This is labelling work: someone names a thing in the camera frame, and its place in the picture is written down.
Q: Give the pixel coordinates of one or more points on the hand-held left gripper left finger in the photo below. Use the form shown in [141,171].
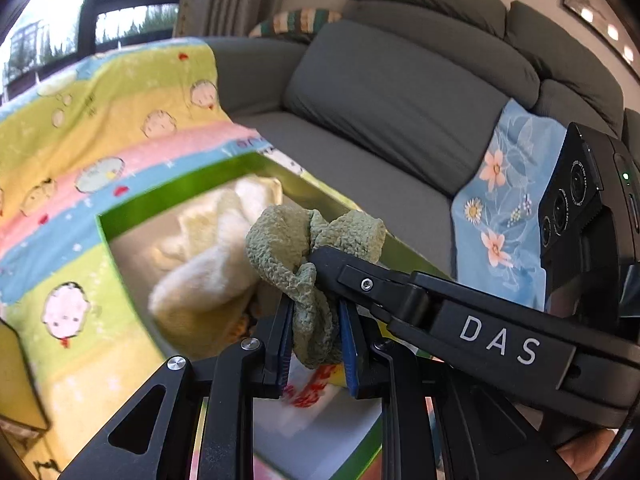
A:
[284,330]

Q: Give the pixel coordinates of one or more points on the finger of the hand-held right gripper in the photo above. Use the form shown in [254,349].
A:
[360,275]

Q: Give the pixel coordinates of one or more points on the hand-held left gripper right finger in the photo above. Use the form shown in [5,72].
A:
[350,355]

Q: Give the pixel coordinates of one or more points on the red and white sock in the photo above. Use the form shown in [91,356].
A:
[312,390]

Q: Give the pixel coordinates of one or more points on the green box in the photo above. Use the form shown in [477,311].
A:
[160,197]

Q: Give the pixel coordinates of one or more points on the person's right forearm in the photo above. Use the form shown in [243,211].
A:
[582,455]

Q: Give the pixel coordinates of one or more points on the blue floral cloth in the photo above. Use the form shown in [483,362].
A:
[510,160]

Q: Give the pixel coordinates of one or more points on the grey sofa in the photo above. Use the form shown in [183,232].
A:
[380,90]

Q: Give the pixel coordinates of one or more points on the striped cushion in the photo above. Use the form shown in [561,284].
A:
[295,20]

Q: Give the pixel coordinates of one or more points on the cartoon printed blanket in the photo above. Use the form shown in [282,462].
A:
[75,160]

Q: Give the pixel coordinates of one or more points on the framed wall picture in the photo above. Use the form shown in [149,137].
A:
[600,5]

